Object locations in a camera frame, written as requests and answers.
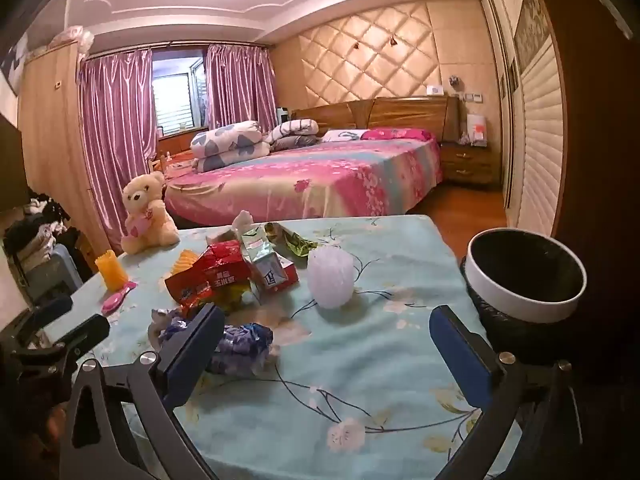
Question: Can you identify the bed with pink floral sheet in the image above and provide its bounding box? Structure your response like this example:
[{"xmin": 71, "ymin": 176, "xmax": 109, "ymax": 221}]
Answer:
[{"xmin": 165, "ymin": 139, "xmax": 442, "ymax": 226}]

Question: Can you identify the small folded quilt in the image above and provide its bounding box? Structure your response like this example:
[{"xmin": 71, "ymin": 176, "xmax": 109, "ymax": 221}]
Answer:
[{"xmin": 264, "ymin": 118, "xmax": 320, "ymax": 152}]

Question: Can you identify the white pillow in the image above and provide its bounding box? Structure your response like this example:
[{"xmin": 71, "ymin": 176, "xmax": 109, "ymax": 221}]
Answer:
[{"xmin": 321, "ymin": 129, "xmax": 367, "ymax": 143}]

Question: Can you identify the red snack bag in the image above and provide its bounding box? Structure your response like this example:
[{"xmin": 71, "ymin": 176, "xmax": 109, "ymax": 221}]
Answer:
[{"xmin": 165, "ymin": 240, "xmax": 250, "ymax": 318}]

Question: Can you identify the white rim trash bin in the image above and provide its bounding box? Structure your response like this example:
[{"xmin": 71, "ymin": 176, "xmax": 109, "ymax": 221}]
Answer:
[{"xmin": 460, "ymin": 228, "xmax": 587, "ymax": 356}]

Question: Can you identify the white bag on nightstand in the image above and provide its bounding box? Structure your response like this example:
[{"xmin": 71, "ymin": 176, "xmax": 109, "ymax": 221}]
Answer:
[{"xmin": 466, "ymin": 114, "xmax": 488, "ymax": 148}]

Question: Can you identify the cream teddy bear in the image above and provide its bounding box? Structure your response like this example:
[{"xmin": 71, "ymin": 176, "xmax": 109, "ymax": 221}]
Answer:
[{"xmin": 120, "ymin": 171, "xmax": 180, "ymax": 255}]

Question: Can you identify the pink pillow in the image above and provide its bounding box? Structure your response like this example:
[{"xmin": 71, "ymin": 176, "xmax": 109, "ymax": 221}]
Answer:
[{"xmin": 360, "ymin": 128, "xmax": 433, "ymax": 142}]

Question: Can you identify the right pink curtain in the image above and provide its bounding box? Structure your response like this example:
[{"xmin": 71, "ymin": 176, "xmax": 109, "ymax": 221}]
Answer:
[{"xmin": 205, "ymin": 44, "xmax": 277, "ymax": 131}]

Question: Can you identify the pink hair brush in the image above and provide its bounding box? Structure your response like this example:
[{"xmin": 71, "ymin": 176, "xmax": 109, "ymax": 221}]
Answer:
[{"xmin": 101, "ymin": 281, "xmax": 137, "ymax": 316}]

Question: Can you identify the wooden wardrobe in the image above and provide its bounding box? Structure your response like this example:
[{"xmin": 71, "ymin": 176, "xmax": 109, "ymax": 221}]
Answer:
[{"xmin": 17, "ymin": 42, "xmax": 111, "ymax": 255}]

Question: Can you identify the window with blinds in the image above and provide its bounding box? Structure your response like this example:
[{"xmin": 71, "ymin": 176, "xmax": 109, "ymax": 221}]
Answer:
[{"xmin": 152, "ymin": 49, "xmax": 208, "ymax": 136}]

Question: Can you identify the pink curtain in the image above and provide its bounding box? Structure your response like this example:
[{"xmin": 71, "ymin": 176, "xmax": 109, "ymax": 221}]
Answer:
[
  {"xmin": 78, "ymin": 50, "xmax": 157, "ymax": 252},
  {"xmin": 205, "ymin": 44, "xmax": 277, "ymax": 131}
]

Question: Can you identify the wooden nightstand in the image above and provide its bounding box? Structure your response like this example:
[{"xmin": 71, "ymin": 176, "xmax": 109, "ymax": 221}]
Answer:
[{"xmin": 439, "ymin": 142, "xmax": 500, "ymax": 186}]

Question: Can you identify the orange plastic cup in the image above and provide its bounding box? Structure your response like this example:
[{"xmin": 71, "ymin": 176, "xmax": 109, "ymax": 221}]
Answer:
[{"xmin": 94, "ymin": 249, "xmax": 129, "ymax": 292}]

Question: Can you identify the white foam fruit net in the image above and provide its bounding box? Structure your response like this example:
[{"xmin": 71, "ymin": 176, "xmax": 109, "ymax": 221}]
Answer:
[{"xmin": 307, "ymin": 246, "xmax": 356, "ymax": 310}]

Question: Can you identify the pile of clothes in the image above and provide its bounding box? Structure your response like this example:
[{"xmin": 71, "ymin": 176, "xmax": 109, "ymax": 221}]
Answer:
[{"xmin": 2, "ymin": 188, "xmax": 80, "ymax": 282}]

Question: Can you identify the green white milk carton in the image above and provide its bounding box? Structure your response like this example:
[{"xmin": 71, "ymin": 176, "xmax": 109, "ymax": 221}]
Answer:
[{"xmin": 241, "ymin": 226, "xmax": 298, "ymax": 292}]

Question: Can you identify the wooden headboard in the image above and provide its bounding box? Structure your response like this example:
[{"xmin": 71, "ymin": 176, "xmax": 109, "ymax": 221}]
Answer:
[{"xmin": 291, "ymin": 96, "xmax": 461, "ymax": 142}]

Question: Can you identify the green juice pouch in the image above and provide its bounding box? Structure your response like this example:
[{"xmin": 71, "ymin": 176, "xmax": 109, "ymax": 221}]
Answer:
[{"xmin": 264, "ymin": 222, "xmax": 318, "ymax": 268}]

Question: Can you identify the blue plastic wrapper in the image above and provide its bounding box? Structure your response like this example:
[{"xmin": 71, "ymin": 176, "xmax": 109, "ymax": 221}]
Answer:
[{"xmin": 148, "ymin": 309, "xmax": 273, "ymax": 377}]

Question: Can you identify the left pink curtain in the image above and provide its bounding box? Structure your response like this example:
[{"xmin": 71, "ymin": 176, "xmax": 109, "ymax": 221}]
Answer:
[{"xmin": 78, "ymin": 50, "xmax": 157, "ymax": 252}]

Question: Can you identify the large folded heart quilt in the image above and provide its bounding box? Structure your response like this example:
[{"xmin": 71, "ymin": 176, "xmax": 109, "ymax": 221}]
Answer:
[{"xmin": 190, "ymin": 120, "xmax": 270, "ymax": 172}]

